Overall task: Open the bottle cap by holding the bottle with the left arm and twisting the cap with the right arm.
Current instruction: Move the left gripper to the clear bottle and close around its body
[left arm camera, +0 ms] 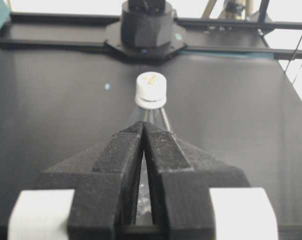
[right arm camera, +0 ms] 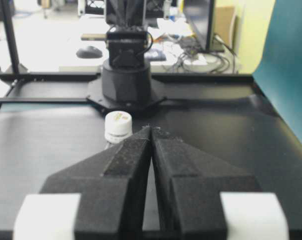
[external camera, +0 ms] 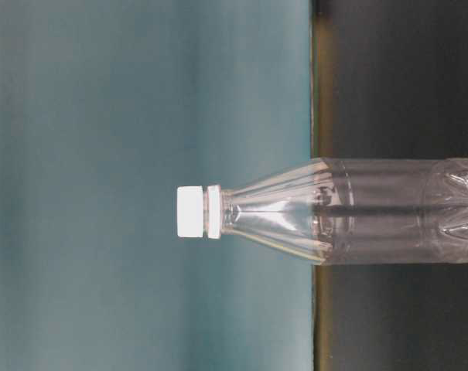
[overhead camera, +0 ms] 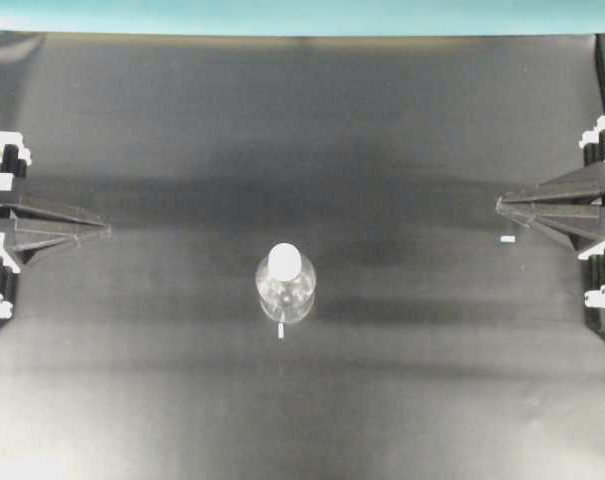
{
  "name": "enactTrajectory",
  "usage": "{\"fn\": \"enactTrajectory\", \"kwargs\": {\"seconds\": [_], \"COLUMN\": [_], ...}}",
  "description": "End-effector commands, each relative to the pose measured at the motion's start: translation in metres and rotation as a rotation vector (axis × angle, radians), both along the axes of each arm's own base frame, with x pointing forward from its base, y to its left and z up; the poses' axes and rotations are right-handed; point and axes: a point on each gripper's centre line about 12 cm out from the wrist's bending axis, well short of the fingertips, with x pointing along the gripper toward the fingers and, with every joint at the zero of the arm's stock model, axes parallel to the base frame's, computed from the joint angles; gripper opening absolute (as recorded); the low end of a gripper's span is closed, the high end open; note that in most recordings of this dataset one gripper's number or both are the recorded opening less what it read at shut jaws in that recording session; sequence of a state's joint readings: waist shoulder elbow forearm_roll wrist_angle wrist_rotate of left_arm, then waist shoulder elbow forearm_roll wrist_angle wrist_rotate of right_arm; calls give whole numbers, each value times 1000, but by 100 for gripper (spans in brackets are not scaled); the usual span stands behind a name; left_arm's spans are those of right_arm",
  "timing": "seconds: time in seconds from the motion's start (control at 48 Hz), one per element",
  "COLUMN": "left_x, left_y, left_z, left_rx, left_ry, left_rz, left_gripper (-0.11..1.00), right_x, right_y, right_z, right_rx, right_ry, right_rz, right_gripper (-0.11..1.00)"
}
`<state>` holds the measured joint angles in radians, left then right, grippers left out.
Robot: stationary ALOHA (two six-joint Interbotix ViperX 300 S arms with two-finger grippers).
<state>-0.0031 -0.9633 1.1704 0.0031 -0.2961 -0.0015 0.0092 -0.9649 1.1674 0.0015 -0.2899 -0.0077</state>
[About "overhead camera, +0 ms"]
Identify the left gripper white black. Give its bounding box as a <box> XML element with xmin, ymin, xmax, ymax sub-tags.
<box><xmin>0</xmin><ymin>131</ymin><xmax>111</xmax><ymax>319</ymax></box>

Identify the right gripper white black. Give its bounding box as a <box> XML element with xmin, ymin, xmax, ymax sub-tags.
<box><xmin>496</xmin><ymin>116</ymin><xmax>605</xmax><ymax>306</ymax></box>

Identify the white bottle cap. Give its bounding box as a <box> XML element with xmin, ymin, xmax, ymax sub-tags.
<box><xmin>267</xmin><ymin>243</ymin><xmax>302</xmax><ymax>282</ymax></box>

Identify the clear plastic bottle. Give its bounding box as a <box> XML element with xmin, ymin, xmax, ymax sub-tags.
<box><xmin>254</xmin><ymin>248</ymin><xmax>317</xmax><ymax>325</ymax></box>

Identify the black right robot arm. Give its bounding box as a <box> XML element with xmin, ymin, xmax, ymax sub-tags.
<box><xmin>496</xmin><ymin>34</ymin><xmax>605</xmax><ymax>309</ymax></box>

